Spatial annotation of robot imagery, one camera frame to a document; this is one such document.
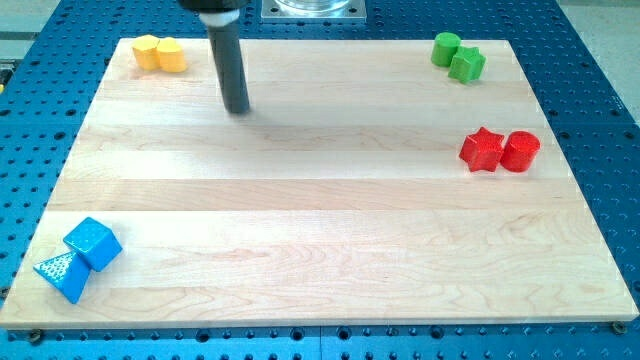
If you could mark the blue triangle block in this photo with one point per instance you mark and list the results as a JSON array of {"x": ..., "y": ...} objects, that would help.
[{"x": 68, "y": 273}]

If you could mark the brass board stop screw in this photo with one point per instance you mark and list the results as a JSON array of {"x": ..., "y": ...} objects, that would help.
[
  {"x": 34, "y": 336},
  {"x": 618, "y": 328}
]

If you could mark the yellow heart block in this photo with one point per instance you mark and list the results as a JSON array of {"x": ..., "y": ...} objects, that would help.
[{"x": 171, "y": 55}]

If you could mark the blue cube block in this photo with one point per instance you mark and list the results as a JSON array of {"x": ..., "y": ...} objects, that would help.
[{"x": 94, "y": 242}]

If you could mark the green cylinder block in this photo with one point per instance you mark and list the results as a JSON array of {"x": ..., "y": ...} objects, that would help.
[{"x": 444, "y": 48}]

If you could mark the yellow hexagon block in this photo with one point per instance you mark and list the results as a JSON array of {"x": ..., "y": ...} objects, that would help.
[{"x": 145, "y": 52}]

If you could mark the red star block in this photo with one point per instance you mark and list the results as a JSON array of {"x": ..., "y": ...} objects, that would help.
[{"x": 482, "y": 150}]

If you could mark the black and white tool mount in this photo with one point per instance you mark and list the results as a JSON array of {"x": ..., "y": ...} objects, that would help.
[{"x": 215, "y": 12}]

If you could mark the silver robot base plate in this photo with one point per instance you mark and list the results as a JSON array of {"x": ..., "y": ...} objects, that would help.
[{"x": 285, "y": 10}]

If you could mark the left brass board stop screw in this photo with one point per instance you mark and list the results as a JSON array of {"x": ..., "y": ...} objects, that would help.
[{"x": 34, "y": 336}]

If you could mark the right brass board stop screw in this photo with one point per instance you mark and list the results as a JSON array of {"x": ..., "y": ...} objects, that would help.
[{"x": 618, "y": 328}]

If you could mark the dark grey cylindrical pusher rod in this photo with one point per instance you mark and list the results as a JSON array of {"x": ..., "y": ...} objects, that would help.
[{"x": 226, "y": 50}]

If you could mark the red cylinder block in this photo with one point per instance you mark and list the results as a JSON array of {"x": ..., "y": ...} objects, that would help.
[{"x": 520, "y": 150}]

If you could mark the light wooden board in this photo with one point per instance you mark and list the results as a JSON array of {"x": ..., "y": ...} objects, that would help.
[{"x": 339, "y": 199}]

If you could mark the green star block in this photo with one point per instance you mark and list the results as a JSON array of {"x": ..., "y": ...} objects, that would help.
[{"x": 467, "y": 64}]

